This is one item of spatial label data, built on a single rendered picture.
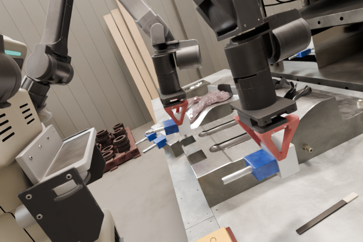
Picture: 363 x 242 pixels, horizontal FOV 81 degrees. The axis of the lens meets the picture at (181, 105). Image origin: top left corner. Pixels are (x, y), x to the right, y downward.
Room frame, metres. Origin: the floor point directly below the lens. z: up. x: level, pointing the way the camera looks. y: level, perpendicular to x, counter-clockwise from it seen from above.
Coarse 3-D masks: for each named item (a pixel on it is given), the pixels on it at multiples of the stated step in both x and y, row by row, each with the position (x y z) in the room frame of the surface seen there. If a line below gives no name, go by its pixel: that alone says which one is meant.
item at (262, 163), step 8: (272, 136) 0.35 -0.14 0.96; (280, 144) 0.32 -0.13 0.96; (256, 152) 0.34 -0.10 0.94; (264, 152) 0.33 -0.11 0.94; (288, 152) 0.30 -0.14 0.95; (248, 160) 0.33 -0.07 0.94; (256, 160) 0.32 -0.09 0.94; (264, 160) 0.31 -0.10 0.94; (272, 160) 0.31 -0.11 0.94; (288, 160) 0.30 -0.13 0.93; (296, 160) 0.30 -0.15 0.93; (248, 168) 0.32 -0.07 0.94; (256, 168) 0.30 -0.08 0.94; (264, 168) 0.30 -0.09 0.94; (272, 168) 0.30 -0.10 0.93; (280, 168) 0.30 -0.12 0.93; (288, 168) 0.30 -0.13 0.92; (296, 168) 0.30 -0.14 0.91; (232, 176) 0.32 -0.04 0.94; (240, 176) 0.32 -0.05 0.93; (256, 176) 0.31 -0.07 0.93; (264, 176) 0.30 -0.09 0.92; (280, 176) 0.30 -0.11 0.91; (224, 184) 0.31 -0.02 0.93
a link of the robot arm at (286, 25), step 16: (240, 0) 0.29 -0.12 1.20; (256, 0) 0.30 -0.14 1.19; (240, 16) 0.29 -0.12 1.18; (256, 16) 0.29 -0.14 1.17; (272, 16) 0.31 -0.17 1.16; (288, 16) 0.33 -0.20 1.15; (224, 32) 0.36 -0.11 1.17; (240, 32) 0.29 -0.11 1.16; (288, 32) 0.31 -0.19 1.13; (304, 32) 0.32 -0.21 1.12; (288, 48) 0.31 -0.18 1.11; (304, 48) 0.33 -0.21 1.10
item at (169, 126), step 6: (174, 114) 0.62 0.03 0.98; (180, 114) 0.61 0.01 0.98; (186, 114) 0.60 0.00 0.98; (168, 120) 0.61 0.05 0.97; (186, 120) 0.58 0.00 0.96; (168, 126) 0.58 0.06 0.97; (174, 126) 0.58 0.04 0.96; (180, 126) 0.58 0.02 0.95; (186, 126) 0.58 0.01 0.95; (150, 132) 0.59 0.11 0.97; (156, 132) 0.59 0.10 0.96; (168, 132) 0.58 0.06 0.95; (174, 132) 0.58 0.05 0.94; (180, 132) 0.58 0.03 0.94; (186, 132) 0.58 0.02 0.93
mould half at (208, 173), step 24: (312, 96) 0.48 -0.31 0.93; (336, 96) 0.57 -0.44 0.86; (216, 120) 0.68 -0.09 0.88; (312, 120) 0.44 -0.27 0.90; (336, 120) 0.45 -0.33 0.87; (360, 120) 0.45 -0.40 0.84; (192, 144) 0.57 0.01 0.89; (240, 144) 0.48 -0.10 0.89; (312, 144) 0.44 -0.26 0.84; (336, 144) 0.45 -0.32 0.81; (192, 168) 0.46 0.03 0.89; (216, 168) 0.42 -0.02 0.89; (240, 168) 0.42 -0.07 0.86; (216, 192) 0.42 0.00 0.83; (240, 192) 0.42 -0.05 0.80
